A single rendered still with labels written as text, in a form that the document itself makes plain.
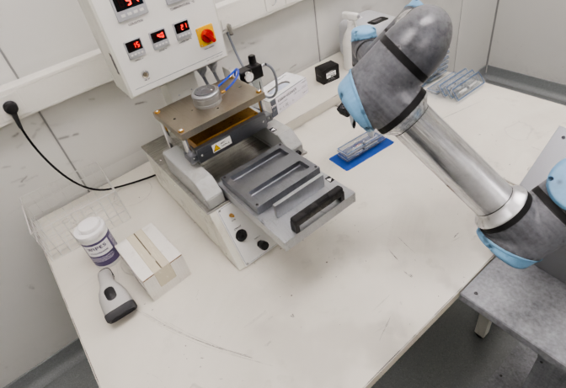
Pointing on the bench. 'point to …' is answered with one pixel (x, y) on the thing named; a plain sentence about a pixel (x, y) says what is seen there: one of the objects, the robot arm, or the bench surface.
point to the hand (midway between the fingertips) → (360, 131)
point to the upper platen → (221, 127)
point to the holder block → (269, 177)
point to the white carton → (285, 87)
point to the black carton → (327, 72)
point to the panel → (232, 215)
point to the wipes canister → (98, 241)
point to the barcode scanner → (114, 297)
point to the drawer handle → (316, 207)
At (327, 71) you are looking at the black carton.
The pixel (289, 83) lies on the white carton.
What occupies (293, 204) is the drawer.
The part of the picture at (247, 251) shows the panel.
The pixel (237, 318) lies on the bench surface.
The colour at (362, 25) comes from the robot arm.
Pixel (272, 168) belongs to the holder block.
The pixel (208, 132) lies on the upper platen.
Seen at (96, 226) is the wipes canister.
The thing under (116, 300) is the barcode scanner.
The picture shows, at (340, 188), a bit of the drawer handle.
